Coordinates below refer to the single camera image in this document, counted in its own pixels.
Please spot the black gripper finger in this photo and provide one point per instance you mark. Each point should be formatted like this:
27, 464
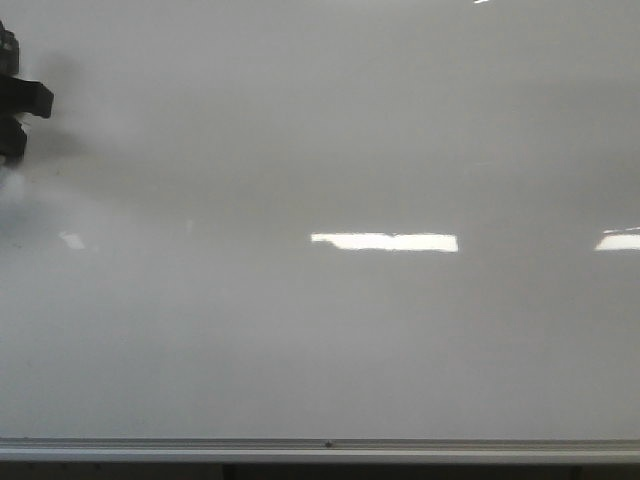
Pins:
20, 96
13, 138

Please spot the white whiteboard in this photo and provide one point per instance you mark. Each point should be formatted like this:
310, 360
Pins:
324, 219

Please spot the aluminium whiteboard frame rail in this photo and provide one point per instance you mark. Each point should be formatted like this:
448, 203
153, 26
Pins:
313, 451

